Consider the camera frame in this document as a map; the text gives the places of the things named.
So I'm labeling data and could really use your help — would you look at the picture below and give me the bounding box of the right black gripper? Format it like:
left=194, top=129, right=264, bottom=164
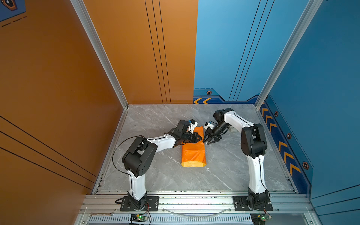
left=202, top=123, right=230, bottom=144

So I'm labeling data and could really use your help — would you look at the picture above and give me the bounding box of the yellow orange wrapping paper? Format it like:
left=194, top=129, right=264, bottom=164
left=181, top=140, right=206, bottom=167

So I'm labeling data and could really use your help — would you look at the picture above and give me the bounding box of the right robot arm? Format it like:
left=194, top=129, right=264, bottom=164
left=203, top=108, right=273, bottom=211

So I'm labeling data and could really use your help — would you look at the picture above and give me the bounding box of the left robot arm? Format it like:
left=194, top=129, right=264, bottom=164
left=122, top=132, right=203, bottom=210

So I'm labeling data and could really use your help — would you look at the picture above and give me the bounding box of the white tape dispenser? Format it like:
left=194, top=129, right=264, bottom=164
left=229, top=126, right=238, bottom=133

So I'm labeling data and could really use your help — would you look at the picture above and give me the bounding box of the right green circuit board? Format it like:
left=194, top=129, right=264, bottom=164
left=251, top=214, right=266, bottom=225

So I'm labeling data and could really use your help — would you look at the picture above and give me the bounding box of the green circuit board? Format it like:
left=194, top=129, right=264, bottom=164
left=251, top=214, right=266, bottom=225
left=130, top=214, right=150, bottom=225

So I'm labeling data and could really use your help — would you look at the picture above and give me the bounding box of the left green circuit board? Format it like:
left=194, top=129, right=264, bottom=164
left=130, top=214, right=150, bottom=225

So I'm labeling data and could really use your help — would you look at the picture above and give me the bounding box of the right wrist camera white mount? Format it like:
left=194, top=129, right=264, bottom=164
left=203, top=121, right=216, bottom=130

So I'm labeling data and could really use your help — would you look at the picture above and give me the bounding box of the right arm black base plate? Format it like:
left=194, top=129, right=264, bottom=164
left=232, top=196, right=273, bottom=212

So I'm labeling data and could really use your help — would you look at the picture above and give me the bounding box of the clear tube on rail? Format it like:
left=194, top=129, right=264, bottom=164
left=161, top=208, right=232, bottom=218

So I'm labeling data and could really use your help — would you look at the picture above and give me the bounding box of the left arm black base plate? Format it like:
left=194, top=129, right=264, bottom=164
left=120, top=195, right=159, bottom=212

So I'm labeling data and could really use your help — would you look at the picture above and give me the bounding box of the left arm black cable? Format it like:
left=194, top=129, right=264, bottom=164
left=112, top=136, right=140, bottom=178

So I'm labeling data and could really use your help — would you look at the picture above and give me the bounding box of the aluminium front rail frame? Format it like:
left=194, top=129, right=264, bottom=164
left=75, top=191, right=321, bottom=225

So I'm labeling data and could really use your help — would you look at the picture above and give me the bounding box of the right aluminium corner post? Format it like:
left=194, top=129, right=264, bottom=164
left=255, top=0, right=323, bottom=109

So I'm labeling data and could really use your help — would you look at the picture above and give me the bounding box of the aluminium corner post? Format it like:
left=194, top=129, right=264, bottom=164
left=70, top=0, right=128, bottom=110
left=255, top=0, right=323, bottom=109

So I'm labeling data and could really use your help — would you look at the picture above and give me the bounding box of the left aluminium corner post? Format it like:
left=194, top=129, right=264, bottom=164
left=70, top=0, right=128, bottom=110

